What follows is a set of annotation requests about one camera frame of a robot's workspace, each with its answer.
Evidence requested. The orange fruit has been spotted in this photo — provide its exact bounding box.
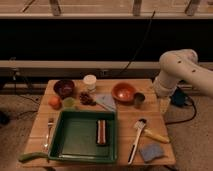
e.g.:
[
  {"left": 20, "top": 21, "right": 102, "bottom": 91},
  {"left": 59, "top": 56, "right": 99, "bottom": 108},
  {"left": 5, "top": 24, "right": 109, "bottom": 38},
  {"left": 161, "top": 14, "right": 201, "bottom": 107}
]
[{"left": 48, "top": 96, "right": 61, "bottom": 110}]

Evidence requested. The black hanging cable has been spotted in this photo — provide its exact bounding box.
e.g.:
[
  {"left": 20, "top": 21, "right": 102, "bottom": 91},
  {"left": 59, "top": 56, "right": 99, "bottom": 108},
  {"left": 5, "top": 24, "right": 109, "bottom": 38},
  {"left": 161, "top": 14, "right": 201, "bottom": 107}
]
[{"left": 118, "top": 9, "right": 156, "bottom": 76}]

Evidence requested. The black power adapter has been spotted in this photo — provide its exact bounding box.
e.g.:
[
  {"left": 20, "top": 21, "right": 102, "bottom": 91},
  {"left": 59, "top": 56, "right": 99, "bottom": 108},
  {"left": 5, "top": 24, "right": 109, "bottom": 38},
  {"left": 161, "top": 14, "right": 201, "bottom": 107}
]
[{"left": 170, "top": 88, "right": 187, "bottom": 107}]

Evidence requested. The white lidded jar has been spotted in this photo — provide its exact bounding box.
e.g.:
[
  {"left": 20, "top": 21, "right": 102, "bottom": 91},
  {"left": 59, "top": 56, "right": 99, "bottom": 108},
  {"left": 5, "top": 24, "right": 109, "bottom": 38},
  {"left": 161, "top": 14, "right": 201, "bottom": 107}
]
[{"left": 83, "top": 74, "right": 97, "bottom": 92}]

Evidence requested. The blue sponge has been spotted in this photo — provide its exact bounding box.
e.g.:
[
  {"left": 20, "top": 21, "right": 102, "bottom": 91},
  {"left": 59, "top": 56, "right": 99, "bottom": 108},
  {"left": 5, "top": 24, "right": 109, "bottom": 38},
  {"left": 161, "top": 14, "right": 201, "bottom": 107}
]
[{"left": 139, "top": 143, "right": 164, "bottom": 163}]

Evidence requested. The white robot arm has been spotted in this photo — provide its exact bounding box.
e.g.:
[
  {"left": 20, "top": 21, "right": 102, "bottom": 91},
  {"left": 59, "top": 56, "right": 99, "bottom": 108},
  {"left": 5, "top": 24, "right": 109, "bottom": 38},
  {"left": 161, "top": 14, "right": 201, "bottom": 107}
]
[{"left": 153, "top": 49, "right": 213, "bottom": 98}]

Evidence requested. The orange bowl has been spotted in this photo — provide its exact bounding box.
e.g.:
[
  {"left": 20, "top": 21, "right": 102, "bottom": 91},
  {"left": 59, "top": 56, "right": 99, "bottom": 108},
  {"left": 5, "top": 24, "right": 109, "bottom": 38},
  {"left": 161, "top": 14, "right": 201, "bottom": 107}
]
[{"left": 111, "top": 82, "right": 136, "bottom": 102}]

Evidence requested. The light blue towel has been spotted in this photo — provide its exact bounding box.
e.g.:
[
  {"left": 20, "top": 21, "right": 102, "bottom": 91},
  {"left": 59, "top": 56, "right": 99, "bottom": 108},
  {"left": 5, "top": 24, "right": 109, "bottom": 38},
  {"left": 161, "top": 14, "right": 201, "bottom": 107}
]
[{"left": 95, "top": 94, "right": 116, "bottom": 111}]

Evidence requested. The dark metal cup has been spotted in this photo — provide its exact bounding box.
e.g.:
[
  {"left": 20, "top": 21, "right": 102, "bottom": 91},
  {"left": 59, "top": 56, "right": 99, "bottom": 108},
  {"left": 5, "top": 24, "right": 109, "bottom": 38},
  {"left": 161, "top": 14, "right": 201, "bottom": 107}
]
[{"left": 134, "top": 93, "right": 145, "bottom": 109}]

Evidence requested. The green chili pepper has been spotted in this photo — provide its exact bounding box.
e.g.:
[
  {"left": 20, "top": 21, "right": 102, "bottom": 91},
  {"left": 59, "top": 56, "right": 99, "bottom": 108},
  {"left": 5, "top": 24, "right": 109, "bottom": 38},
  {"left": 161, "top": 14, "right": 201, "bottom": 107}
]
[{"left": 18, "top": 152, "right": 48, "bottom": 163}]

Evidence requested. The bunch of dark grapes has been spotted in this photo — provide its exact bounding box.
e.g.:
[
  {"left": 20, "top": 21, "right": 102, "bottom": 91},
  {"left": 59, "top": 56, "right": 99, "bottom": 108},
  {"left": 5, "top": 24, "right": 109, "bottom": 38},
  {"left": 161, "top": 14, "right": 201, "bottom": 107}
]
[{"left": 79, "top": 92, "right": 96, "bottom": 106}]

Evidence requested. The green lime cup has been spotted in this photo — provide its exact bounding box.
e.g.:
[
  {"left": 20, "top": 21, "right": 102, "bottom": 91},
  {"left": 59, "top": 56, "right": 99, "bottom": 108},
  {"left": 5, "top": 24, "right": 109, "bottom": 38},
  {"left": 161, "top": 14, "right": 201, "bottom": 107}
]
[{"left": 62, "top": 97, "right": 75, "bottom": 108}]

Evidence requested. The green plastic tray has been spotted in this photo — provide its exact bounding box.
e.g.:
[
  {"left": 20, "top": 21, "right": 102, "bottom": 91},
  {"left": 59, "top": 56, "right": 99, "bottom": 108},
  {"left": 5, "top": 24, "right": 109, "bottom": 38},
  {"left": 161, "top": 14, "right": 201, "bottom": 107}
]
[{"left": 48, "top": 110, "right": 117, "bottom": 163}]

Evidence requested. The purple bowl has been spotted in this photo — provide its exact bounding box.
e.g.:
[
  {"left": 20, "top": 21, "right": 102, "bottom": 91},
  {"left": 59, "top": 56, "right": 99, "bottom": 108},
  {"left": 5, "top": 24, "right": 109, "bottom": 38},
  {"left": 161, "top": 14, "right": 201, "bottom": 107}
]
[{"left": 53, "top": 79, "right": 75, "bottom": 99}]

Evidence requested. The silver fork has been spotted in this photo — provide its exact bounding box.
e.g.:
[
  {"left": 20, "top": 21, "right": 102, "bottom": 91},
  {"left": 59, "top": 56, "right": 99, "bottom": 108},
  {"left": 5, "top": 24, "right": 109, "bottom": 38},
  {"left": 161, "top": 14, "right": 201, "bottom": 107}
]
[{"left": 43, "top": 118, "right": 54, "bottom": 151}]

